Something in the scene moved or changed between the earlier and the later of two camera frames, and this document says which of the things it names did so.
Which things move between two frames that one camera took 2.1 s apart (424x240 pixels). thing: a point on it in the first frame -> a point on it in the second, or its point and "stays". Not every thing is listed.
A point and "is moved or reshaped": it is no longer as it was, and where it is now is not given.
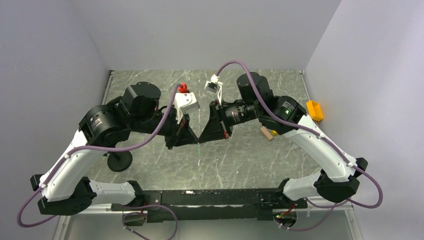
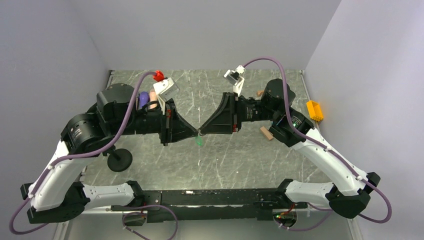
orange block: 315,110 stays
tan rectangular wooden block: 266,134 stays
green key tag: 197,150 is moved or reshaped
